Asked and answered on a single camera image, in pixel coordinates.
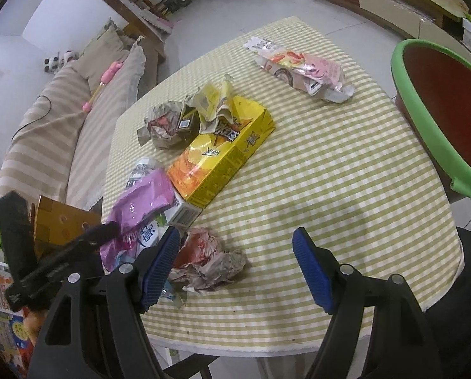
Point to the pink toy wand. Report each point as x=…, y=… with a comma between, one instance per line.
x=106, y=77

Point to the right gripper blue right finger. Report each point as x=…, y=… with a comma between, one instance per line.
x=401, y=343

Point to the green checkered tablecloth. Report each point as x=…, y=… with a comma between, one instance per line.
x=354, y=176

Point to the striped beige sofa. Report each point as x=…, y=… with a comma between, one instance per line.
x=61, y=152

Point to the panda plush toy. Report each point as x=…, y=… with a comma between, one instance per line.
x=55, y=63

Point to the beige sofa cushion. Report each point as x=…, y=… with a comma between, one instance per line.
x=99, y=55

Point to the red grey wrapper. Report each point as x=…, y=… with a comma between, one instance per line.
x=203, y=263

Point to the yellow wrapper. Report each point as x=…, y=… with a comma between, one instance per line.
x=215, y=105

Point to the purple snack bag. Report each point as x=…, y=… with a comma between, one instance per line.
x=152, y=194

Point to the green rimmed red basin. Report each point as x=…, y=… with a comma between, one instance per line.
x=433, y=86

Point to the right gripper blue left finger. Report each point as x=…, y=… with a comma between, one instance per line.
x=94, y=328

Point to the orange cardboard box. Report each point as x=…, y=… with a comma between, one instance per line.
x=55, y=224

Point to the pink white snack wrapper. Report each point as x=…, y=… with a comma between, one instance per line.
x=318, y=77

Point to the yellow snack box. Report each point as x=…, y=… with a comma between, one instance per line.
x=211, y=160

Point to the dark brown cigarette box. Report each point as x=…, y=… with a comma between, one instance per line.
x=188, y=123

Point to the grey paper wrapper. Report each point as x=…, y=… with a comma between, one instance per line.
x=160, y=126

